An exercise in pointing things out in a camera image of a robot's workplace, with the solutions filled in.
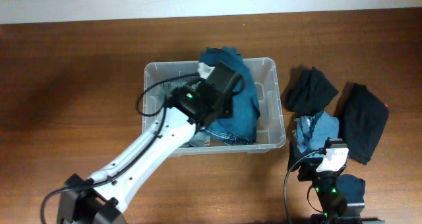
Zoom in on light blue cloth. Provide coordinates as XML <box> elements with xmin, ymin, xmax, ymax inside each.
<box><xmin>292</xmin><ymin>111</ymin><xmax>340</xmax><ymax>156</ymax></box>

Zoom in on dark blue jeans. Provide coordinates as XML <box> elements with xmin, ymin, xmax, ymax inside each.
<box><xmin>199</xmin><ymin>46</ymin><xmax>260</xmax><ymax>146</ymax></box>

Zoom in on light blue jeans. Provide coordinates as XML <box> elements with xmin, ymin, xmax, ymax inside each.
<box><xmin>158</xmin><ymin>80</ymin><xmax>212</xmax><ymax>149</ymax></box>

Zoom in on black cloth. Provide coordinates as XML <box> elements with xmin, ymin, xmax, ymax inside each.
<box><xmin>285</xmin><ymin>67</ymin><xmax>338</xmax><ymax>115</ymax></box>
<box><xmin>339</xmin><ymin>83</ymin><xmax>389</xmax><ymax>165</ymax></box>

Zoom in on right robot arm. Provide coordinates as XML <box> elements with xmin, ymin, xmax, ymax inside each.
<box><xmin>283</xmin><ymin>138</ymin><xmax>385</xmax><ymax>224</ymax></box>

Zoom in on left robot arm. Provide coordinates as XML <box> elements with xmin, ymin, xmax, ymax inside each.
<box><xmin>56</xmin><ymin>81</ymin><xmax>236</xmax><ymax>223</ymax></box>

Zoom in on clear plastic storage bin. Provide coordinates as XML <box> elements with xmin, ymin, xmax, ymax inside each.
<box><xmin>144</xmin><ymin>57</ymin><xmax>286</xmax><ymax>157</ymax></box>

